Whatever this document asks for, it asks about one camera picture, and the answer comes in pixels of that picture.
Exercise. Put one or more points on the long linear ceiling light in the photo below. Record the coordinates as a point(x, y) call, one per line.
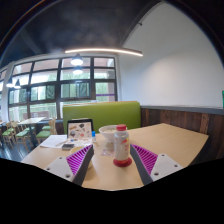
point(103, 50)

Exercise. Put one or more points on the black tablet with stickers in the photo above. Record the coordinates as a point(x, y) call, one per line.
point(80, 129)

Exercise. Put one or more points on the small printed card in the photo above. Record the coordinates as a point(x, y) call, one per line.
point(107, 152)

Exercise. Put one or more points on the white bowl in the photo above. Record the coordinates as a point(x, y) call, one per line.
point(107, 131)

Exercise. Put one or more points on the green upholstered bench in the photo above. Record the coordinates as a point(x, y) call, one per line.
point(106, 111)

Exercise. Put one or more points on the white paper sheet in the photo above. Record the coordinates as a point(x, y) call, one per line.
point(53, 140)

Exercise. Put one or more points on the small blue-capped bottle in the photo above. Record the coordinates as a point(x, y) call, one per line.
point(93, 136)

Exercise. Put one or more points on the wooden chairs with green seats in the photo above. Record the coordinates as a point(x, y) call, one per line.
point(21, 133)

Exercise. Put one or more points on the clear red-capped drink bottle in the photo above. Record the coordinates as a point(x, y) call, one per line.
point(121, 145)

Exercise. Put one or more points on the small dark box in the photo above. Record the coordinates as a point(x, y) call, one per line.
point(68, 146)

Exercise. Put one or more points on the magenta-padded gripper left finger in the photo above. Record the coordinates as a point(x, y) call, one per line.
point(76, 160)

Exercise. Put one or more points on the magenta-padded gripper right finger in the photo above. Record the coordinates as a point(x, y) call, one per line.
point(146, 159)

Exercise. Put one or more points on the wooden dining table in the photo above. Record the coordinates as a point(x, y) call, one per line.
point(31, 120)

